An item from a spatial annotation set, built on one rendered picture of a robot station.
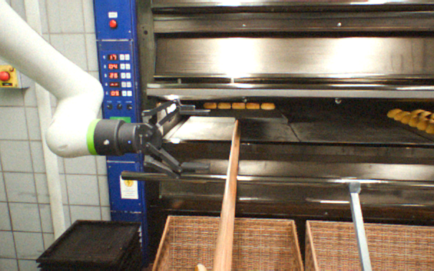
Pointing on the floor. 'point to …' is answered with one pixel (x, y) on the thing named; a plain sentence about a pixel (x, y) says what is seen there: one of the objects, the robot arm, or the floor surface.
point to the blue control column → (125, 204)
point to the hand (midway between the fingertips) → (205, 140)
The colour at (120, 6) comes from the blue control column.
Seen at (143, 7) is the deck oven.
